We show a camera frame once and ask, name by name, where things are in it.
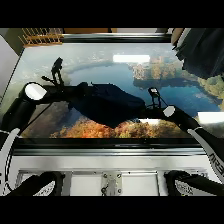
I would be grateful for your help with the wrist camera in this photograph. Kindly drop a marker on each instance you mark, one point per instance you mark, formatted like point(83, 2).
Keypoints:
point(154, 92)
point(57, 66)

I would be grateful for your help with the dark navy garment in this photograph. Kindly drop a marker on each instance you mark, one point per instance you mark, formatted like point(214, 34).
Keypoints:
point(106, 105)

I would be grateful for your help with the wooden rack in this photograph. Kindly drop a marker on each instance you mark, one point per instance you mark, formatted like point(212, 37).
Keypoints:
point(41, 36)

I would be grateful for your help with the dark grey garment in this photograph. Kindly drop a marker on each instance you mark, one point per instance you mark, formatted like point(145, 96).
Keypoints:
point(203, 50)

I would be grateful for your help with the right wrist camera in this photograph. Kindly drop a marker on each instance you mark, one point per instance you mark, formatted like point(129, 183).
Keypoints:
point(154, 92)

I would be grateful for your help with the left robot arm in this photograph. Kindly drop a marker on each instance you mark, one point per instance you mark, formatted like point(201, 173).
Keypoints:
point(20, 111)

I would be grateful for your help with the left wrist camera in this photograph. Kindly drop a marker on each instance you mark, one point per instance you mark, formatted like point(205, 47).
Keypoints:
point(57, 66)

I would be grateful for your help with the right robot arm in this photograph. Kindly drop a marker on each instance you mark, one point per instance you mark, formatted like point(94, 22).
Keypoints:
point(186, 121)

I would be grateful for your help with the silver frame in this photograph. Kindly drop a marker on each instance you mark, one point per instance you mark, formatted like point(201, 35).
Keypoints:
point(110, 161)

